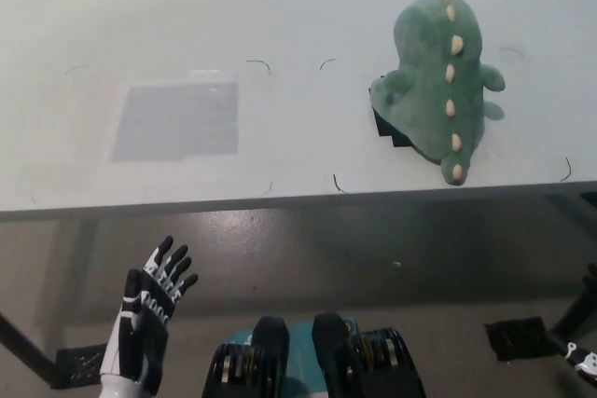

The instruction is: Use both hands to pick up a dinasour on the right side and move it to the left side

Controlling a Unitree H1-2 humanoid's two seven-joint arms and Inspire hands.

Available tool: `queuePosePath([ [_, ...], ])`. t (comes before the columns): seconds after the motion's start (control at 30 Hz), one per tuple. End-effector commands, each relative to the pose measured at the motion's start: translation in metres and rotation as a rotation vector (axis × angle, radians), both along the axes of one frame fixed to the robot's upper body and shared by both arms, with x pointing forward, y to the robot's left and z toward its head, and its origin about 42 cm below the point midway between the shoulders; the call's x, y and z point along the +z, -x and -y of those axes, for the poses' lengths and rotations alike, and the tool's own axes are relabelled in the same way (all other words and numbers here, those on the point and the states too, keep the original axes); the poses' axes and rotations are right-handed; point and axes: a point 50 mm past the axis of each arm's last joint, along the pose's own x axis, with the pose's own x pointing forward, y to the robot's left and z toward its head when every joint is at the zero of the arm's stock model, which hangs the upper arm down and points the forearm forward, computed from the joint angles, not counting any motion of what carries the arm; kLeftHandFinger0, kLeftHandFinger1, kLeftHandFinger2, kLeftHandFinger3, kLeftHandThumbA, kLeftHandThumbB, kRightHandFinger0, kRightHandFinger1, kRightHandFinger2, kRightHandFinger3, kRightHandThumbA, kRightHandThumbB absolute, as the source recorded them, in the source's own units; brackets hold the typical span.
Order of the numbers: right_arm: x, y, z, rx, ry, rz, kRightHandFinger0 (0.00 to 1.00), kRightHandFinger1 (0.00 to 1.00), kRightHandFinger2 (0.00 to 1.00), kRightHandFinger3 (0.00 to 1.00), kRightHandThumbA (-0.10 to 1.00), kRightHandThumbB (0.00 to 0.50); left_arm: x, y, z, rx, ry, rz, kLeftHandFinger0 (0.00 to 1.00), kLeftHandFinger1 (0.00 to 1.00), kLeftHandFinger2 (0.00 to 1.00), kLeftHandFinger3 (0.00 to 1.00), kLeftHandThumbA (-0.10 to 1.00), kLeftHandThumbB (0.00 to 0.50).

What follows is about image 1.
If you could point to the grey tape square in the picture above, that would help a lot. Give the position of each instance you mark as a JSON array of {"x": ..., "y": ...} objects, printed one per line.
[{"x": 177, "y": 120}]

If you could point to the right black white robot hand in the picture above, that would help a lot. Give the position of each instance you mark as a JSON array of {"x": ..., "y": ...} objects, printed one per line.
[{"x": 583, "y": 360}]

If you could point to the black teal robot body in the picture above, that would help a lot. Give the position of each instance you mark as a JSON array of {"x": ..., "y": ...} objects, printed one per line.
[{"x": 336, "y": 360}]

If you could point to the green plush dinosaur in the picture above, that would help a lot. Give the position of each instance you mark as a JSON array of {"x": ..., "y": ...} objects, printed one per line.
[{"x": 429, "y": 90}]

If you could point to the black metal table leg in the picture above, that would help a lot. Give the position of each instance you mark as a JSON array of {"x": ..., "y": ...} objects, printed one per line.
[
  {"x": 28, "y": 347},
  {"x": 571, "y": 319}
]

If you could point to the black floor tape patch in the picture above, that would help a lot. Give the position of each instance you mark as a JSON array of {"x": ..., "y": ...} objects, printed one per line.
[
  {"x": 81, "y": 365},
  {"x": 517, "y": 337}
]

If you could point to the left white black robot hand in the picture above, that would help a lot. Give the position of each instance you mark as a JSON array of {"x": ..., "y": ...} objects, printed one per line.
[{"x": 149, "y": 323}]

